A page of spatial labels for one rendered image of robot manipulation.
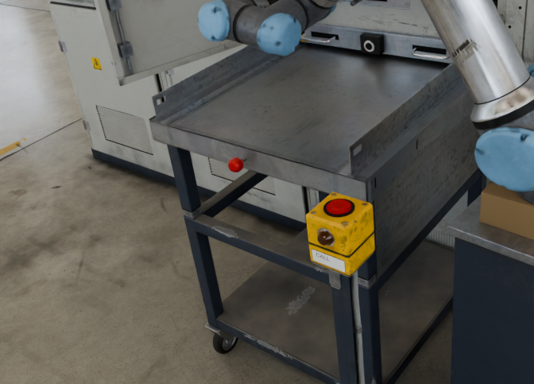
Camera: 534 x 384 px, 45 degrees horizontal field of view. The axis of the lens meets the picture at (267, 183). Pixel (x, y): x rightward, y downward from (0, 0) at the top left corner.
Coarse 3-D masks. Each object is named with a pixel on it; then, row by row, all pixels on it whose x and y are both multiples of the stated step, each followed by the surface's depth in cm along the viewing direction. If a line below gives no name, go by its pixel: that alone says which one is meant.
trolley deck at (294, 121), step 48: (336, 48) 184; (240, 96) 164; (288, 96) 160; (336, 96) 157; (384, 96) 153; (192, 144) 152; (240, 144) 142; (288, 144) 139; (336, 144) 136; (432, 144) 142; (336, 192) 129
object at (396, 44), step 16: (304, 32) 186; (320, 32) 183; (336, 32) 179; (352, 32) 176; (368, 32) 172; (384, 32) 170; (352, 48) 179; (384, 48) 172; (400, 48) 169; (432, 48) 163
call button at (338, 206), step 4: (332, 200) 104; (336, 200) 103; (340, 200) 103; (344, 200) 103; (328, 204) 103; (332, 204) 103; (336, 204) 102; (340, 204) 102; (344, 204) 102; (348, 204) 102; (328, 208) 102; (332, 208) 102; (336, 208) 101; (340, 208) 101; (344, 208) 101; (348, 208) 102; (332, 212) 101; (336, 212) 101; (340, 212) 101; (344, 212) 101
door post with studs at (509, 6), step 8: (504, 0) 159; (512, 0) 157; (520, 0) 156; (504, 8) 160; (512, 8) 158; (520, 8) 157; (504, 16) 161; (512, 16) 159; (520, 16) 158; (512, 24) 160; (520, 24) 159; (512, 32) 161; (520, 32) 160; (520, 40) 160; (520, 48) 162
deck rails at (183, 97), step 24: (216, 72) 168; (240, 72) 176; (456, 72) 151; (168, 96) 157; (192, 96) 164; (216, 96) 166; (432, 96) 144; (168, 120) 156; (384, 120) 129; (408, 120) 138; (360, 144) 124; (384, 144) 131; (360, 168) 126
